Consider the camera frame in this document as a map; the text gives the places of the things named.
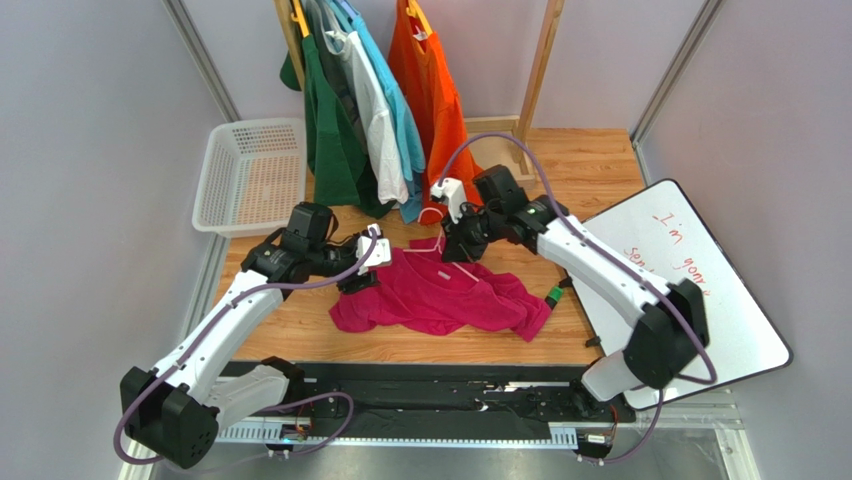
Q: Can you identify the yellow hanger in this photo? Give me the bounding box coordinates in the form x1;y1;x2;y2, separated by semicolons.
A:
291;0;310;38

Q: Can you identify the grey t shirt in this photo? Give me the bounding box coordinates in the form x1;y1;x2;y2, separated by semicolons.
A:
302;0;368;153

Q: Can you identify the purple cable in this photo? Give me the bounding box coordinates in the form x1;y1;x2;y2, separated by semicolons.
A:
435;132;719;465
111;229;381;465

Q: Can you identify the wooden clothes rack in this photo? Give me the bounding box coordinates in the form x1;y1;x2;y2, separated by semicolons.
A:
273;0;565;188

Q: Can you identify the white t shirt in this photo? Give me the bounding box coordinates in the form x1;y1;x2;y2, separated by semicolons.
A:
326;31;409;204

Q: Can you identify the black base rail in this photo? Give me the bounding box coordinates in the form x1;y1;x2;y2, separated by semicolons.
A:
219;361;627;442

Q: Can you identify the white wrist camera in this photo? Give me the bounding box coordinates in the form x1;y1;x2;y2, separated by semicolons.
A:
430;177;467;224
356;223;392;275

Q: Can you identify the white whiteboard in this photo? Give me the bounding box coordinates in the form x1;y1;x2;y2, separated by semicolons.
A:
583;179;792;386

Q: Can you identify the white plastic laundry basket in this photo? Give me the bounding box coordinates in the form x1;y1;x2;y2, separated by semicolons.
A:
191;118;307;238

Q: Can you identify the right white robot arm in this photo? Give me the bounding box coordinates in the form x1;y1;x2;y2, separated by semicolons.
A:
430;166;717;403

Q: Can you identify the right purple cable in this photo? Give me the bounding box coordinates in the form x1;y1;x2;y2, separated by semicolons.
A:
435;132;719;465

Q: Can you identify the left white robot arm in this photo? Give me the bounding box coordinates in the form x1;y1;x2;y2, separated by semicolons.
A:
113;202;392;469

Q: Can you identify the green black highlighter marker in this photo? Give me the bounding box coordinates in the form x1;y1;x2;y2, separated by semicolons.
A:
544;286;564;310

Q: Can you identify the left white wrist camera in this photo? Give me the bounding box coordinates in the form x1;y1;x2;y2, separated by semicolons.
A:
356;223;392;275

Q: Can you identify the pink wire hanger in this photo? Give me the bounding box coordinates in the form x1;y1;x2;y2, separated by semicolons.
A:
404;207;483;284

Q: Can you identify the green t shirt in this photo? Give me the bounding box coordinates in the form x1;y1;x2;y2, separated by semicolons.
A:
301;35;392;218

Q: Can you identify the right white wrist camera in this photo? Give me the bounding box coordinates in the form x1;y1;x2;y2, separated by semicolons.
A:
430;177;467;224

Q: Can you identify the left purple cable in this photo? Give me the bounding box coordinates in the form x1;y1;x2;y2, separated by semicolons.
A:
111;229;381;465

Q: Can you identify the light blue t shirt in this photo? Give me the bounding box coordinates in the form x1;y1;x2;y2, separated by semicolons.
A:
329;1;425;223

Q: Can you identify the orange t shirt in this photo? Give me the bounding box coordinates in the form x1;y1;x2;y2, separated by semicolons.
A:
388;1;468;225

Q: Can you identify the magenta t shirt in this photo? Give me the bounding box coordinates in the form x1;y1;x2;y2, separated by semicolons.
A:
329;237;552;342

